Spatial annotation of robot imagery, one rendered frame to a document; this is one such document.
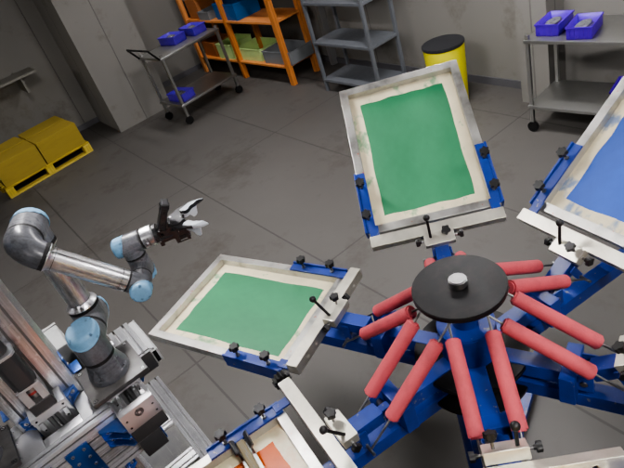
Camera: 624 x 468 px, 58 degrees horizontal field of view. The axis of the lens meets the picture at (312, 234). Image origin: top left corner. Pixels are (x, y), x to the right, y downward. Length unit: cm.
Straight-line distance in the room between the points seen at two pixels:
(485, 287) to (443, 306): 15
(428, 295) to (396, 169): 93
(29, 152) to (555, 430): 689
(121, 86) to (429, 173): 643
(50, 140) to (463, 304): 700
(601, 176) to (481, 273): 77
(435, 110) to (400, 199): 48
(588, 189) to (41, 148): 695
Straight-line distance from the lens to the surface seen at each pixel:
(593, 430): 316
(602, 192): 247
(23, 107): 928
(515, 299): 195
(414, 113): 281
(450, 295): 189
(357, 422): 198
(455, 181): 263
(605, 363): 200
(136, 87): 864
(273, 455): 212
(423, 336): 219
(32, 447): 240
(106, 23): 846
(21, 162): 818
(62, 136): 829
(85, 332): 213
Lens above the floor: 262
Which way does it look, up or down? 34 degrees down
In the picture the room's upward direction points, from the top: 20 degrees counter-clockwise
